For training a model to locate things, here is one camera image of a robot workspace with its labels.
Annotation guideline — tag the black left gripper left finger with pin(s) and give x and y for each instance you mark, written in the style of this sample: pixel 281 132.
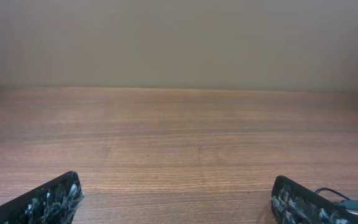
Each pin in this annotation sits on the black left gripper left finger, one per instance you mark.
pixel 53 202

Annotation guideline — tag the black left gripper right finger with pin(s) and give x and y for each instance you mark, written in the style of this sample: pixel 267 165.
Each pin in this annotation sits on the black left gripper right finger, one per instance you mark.
pixel 294 203

